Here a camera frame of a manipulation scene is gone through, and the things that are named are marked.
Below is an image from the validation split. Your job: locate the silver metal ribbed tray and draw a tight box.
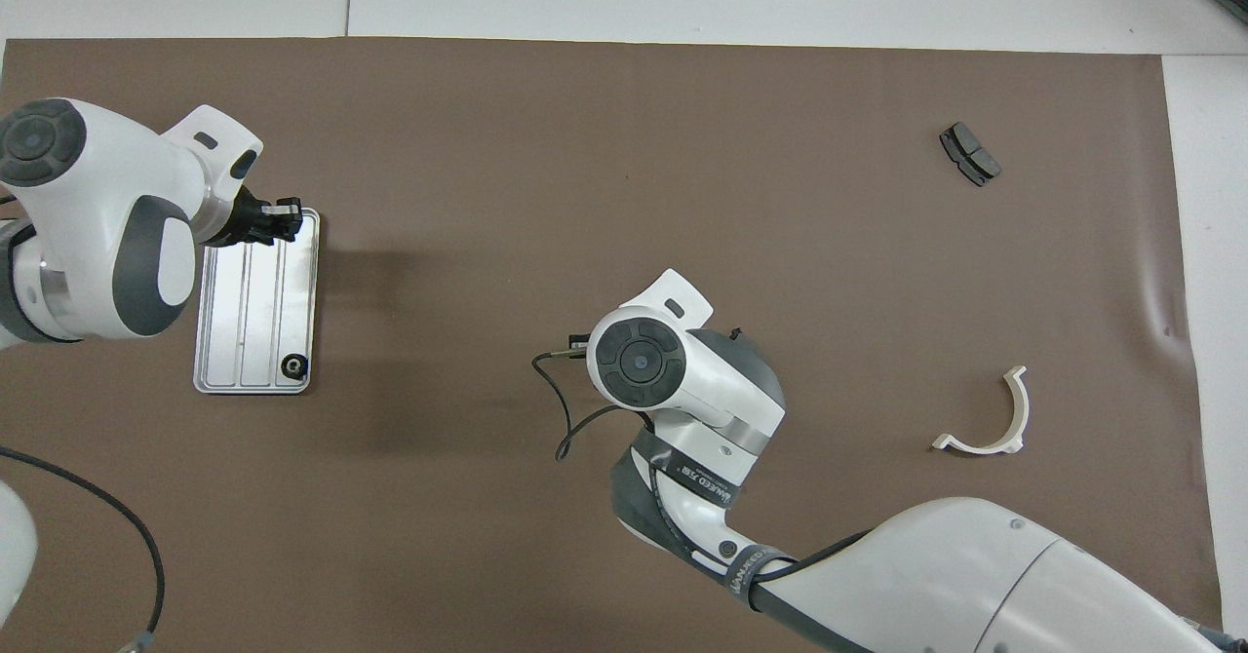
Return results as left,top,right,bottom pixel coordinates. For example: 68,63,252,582
192,208,322,396

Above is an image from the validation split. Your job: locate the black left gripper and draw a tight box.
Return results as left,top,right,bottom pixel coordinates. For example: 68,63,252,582
210,190,303,248

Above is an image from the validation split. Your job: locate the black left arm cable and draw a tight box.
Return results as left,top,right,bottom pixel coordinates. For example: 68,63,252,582
0,445,167,653

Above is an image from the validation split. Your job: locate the white curved plastic bracket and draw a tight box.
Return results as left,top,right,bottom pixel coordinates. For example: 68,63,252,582
931,365,1031,456

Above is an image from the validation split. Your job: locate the brown paper table mat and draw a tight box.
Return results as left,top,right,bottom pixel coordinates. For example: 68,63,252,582
0,37,1228,653

